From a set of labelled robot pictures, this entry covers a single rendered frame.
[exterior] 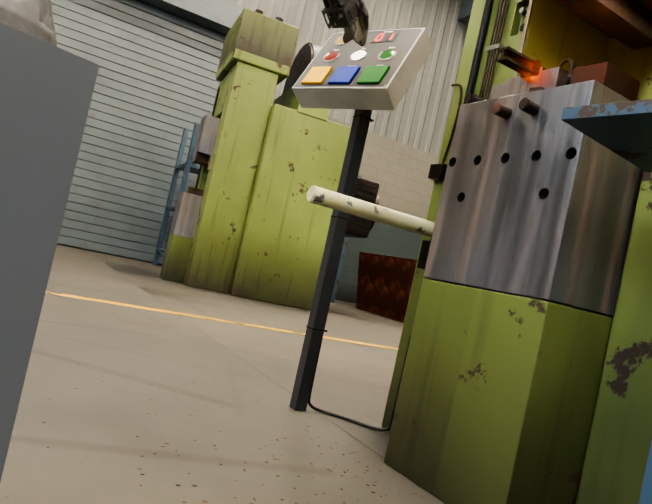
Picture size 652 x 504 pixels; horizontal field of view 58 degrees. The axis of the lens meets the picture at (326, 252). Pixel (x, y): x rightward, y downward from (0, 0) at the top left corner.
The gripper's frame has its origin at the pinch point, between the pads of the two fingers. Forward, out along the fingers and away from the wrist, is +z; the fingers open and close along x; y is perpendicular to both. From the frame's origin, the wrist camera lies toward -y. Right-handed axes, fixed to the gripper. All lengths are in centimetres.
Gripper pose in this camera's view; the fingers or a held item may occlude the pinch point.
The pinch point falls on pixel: (362, 40)
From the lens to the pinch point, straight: 171.5
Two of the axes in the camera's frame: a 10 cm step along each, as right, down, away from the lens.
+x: 8.1, 1.6, -5.7
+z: 3.7, 6.2, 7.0
